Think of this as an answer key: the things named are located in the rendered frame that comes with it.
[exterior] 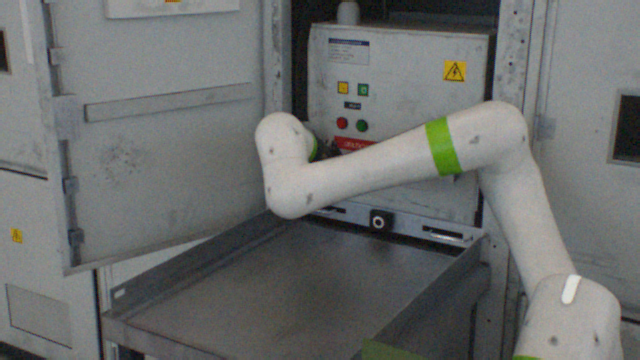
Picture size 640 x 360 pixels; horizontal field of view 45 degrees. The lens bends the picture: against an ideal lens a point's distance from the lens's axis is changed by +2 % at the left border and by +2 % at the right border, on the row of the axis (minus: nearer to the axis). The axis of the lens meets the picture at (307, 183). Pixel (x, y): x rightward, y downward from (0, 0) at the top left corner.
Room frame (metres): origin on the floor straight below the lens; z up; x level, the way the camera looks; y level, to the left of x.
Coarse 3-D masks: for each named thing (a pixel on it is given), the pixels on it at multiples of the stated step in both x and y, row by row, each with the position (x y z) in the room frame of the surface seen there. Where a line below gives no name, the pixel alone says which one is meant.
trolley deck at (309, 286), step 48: (288, 240) 1.86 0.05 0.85; (336, 240) 1.86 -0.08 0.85; (192, 288) 1.58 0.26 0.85; (240, 288) 1.57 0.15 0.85; (288, 288) 1.57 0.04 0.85; (336, 288) 1.57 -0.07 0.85; (384, 288) 1.57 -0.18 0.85; (480, 288) 1.64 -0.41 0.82; (144, 336) 1.39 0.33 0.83; (192, 336) 1.36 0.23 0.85; (240, 336) 1.36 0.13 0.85; (288, 336) 1.36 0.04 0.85; (336, 336) 1.36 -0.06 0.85; (432, 336) 1.40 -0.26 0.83
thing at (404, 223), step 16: (320, 208) 1.99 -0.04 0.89; (352, 208) 1.94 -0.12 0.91; (368, 208) 1.91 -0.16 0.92; (384, 208) 1.89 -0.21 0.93; (368, 224) 1.91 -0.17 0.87; (400, 224) 1.86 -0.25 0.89; (416, 224) 1.84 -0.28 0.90; (432, 224) 1.81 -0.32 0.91; (448, 224) 1.79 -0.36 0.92; (464, 224) 1.77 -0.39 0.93; (480, 224) 1.78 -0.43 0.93; (432, 240) 1.81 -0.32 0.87
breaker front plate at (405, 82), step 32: (320, 32) 2.01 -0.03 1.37; (352, 32) 1.96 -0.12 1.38; (384, 32) 1.91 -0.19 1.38; (320, 64) 2.01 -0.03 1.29; (352, 64) 1.96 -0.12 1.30; (384, 64) 1.91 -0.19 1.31; (416, 64) 1.86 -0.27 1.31; (480, 64) 1.78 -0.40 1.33; (320, 96) 2.01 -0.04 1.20; (352, 96) 1.96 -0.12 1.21; (384, 96) 1.91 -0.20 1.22; (416, 96) 1.86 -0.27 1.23; (448, 96) 1.82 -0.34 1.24; (480, 96) 1.77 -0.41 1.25; (320, 128) 2.01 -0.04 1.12; (352, 128) 1.95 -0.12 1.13; (384, 128) 1.90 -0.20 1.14; (384, 192) 1.90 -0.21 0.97; (416, 192) 1.85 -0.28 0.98; (448, 192) 1.81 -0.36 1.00
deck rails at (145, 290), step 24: (264, 216) 1.90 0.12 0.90; (216, 240) 1.73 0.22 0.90; (240, 240) 1.81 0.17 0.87; (264, 240) 1.85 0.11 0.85; (168, 264) 1.58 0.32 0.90; (192, 264) 1.65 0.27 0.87; (216, 264) 1.70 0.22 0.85; (456, 264) 1.59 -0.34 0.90; (120, 288) 1.46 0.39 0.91; (144, 288) 1.51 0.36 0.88; (168, 288) 1.57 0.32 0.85; (432, 288) 1.47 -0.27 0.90; (120, 312) 1.45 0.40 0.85; (408, 312) 1.37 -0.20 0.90; (384, 336) 1.28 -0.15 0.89
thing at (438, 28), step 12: (324, 24) 2.00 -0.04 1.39; (336, 24) 2.03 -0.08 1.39; (360, 24) 2.03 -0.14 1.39; (372, 24) 2.03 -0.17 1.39; (384, 24) 2.03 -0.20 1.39; (396, 24) 2.03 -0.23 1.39; (408, 24) 2.03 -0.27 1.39; (420, 24) 2.03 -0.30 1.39; (432, 24) 2.03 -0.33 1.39; (444, 24) 2.02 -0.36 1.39; (456, 24) 2.02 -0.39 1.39; (468, 24) 2.01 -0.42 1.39; (468, 36) 1.79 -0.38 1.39; (480, 36) 1.78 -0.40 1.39; (492, 36) 1.79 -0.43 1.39; (492, 48) 1.80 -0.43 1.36; (492, 60) 1.80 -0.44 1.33; (492, 72) 1.81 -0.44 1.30; (492, 84) 1.82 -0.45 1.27; (480, 216) 1.81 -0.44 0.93
